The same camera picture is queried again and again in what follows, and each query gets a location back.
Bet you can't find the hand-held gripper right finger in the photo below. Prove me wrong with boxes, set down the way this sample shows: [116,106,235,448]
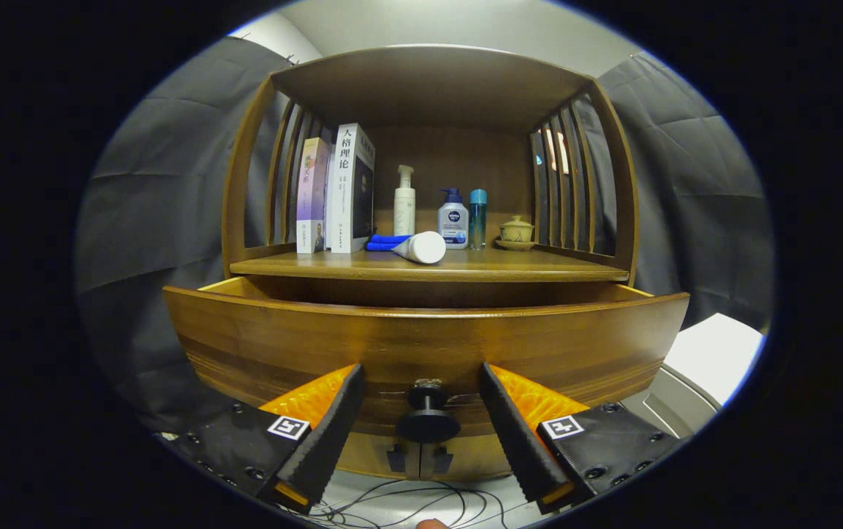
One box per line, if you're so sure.
[478,362,686,515]

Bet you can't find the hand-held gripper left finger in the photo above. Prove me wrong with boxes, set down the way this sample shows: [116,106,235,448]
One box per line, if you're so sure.
[164,364,365,515]

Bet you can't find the wooden drawer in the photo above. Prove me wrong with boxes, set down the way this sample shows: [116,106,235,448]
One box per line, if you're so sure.
[162,276,691,445]

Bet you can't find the white squeeze tube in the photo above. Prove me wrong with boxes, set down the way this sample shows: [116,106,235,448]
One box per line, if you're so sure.
[390,231,447,265]

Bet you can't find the wooden cabinet door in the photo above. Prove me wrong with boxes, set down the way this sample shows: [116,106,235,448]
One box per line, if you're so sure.
[334,430,422,478]
[421,433,525,482]

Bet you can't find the wooden countertop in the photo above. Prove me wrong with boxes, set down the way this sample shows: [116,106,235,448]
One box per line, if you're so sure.
[229,242,631,284]

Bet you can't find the wooden cabinet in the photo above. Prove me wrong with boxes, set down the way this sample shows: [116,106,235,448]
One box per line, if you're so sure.
[220,44,641,482]

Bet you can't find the folded blue cloth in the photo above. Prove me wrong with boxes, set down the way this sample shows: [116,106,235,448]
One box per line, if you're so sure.
[365,234,413,253]

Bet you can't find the yellow ceramic lidded cup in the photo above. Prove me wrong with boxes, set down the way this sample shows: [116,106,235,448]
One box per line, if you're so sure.
[495,214,537,251]

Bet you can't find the white appliance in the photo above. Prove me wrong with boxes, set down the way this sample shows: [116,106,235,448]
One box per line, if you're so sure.
[623,312,766,440]

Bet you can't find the teal bottle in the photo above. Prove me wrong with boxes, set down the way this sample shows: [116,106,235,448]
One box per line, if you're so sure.
[469,189,488,251]

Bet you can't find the white bottle with blue cap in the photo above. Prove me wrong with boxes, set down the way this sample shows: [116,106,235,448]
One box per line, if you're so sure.
[437,187,470,251]

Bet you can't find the thick white book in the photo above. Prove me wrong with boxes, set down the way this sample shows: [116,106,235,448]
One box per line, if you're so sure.
[326,123,376,254]

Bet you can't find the purple book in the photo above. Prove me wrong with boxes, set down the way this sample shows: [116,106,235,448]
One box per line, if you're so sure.
[295,137,331,255]

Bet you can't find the white pump bottle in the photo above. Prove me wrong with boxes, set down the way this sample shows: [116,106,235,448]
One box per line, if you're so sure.
[393,165,417,237]

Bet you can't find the black backdrop cloth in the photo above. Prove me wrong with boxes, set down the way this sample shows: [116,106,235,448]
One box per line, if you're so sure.
[72,37,778,434]

